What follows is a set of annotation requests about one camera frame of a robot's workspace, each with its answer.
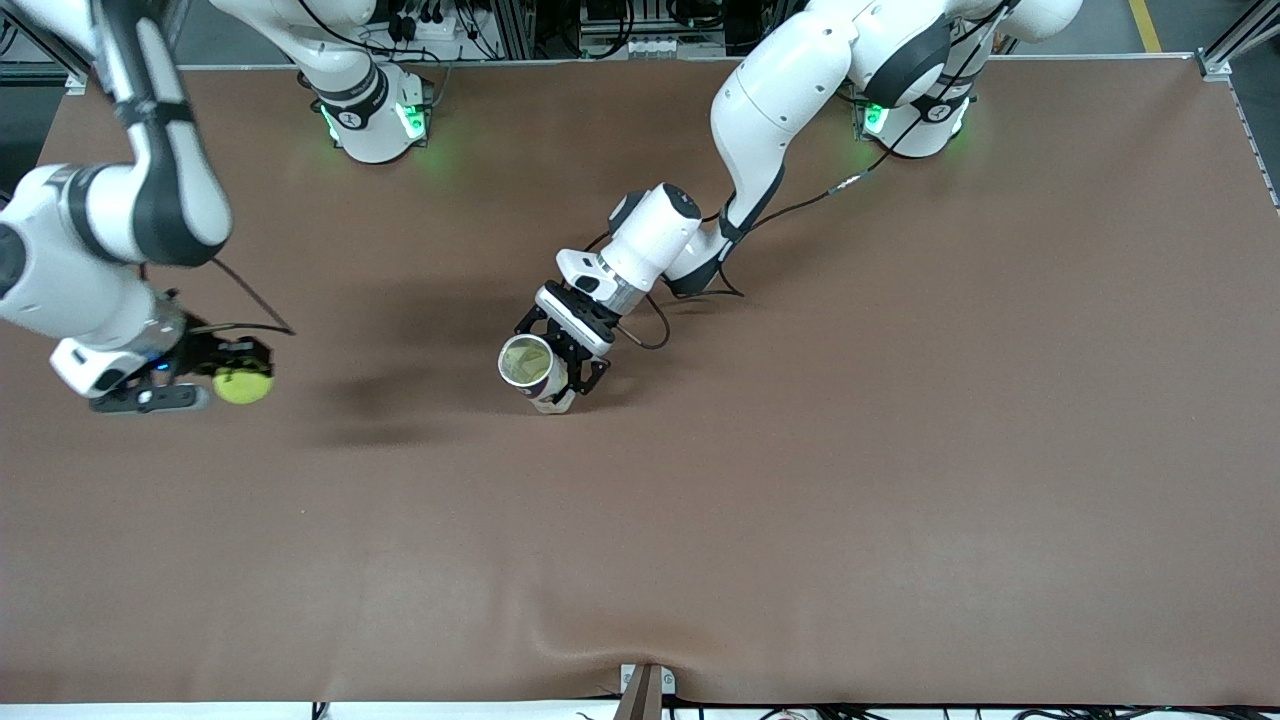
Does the clear Wilson tennis ball can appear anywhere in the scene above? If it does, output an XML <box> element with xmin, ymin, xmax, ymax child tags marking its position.
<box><xmin>497</xmin><ymin>334</ymin><xmax>581</xmax><ymax>415</ymax></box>

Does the grey equipment box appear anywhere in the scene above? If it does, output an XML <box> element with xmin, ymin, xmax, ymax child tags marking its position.
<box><xmin>578</xmin><ymin>0</ymin><xmax>684</xmax><ymax>58</ymax></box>

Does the white power strip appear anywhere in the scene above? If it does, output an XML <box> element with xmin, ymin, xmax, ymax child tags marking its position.
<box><xmin>393</xmin><ymin>0</ymin><xmax>477</xmax><ymax>43</ymax></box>

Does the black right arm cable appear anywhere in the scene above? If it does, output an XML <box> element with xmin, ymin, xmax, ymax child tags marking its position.
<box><xmin>140</xmin><ymin>255</ymin><xmax>297</xmax><ymax>337</ymax></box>

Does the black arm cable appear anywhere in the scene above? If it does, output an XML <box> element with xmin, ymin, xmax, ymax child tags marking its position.
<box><xmin>140</xmin><ymin>255</ymin><xmax>297</xmax><ymax>337</ymax></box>
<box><xmin>585</xmin><ymin>30</ymin><xmax>1006</xmax><ymax>351</ymax></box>

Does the aluminium frame strut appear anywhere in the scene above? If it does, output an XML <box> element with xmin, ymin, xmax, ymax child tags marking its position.
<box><xmin>1195</xmin><ymin>0</ymin><xmax>1280</xmax><ymax>81</ymax></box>
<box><xmin>0</xmin><ymin>0</ymin><xmax>101</xmax><ymax>96</ymax></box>

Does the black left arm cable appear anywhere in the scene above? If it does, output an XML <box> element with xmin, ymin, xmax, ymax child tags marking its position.
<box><xmin>585</xmin><ymin>30</ymin><xmax>1006</xmax><ymax>351</ymax></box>

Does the aluminium camera mount post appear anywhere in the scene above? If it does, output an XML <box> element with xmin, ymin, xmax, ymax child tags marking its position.
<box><xmin>619</xmin><ymin>662</ymin><xmax>677</xmax><ymax>720</ymax></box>

